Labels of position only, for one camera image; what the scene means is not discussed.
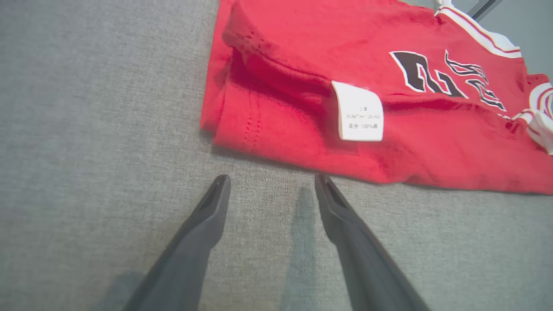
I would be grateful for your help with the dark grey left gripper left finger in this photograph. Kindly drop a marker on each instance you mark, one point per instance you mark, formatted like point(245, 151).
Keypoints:
point(185, 263)

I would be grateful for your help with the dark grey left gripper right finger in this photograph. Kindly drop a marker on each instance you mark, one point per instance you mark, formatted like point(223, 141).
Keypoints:
point(367, 272)

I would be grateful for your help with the grey fabric covered work surface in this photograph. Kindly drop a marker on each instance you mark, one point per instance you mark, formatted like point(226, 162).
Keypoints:
point(108, 129)

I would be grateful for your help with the red basketball jersey number 23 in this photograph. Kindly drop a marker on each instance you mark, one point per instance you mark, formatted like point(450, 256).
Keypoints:
point(302, 43)

